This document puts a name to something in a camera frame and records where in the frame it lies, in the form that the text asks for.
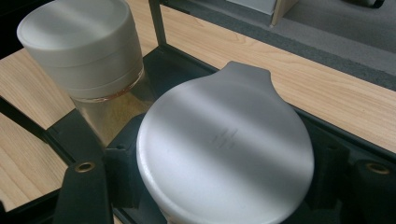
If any grey spice jar white lid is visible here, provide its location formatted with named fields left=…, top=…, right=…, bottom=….
left=135, top=61, right=316, bottom=224

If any black two-tier metal rack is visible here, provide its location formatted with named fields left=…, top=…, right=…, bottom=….
left=0, top=0, right=396, bottom=224

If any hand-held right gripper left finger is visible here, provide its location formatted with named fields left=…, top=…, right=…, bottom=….
left=53, top=145, right=142, bottom=224

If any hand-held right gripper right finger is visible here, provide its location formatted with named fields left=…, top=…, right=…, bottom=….
left=306, top=139, right=396, bottom=224

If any tan spice jar grey lid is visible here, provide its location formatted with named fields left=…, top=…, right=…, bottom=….
left=16, top=0, right=157, bottom=148

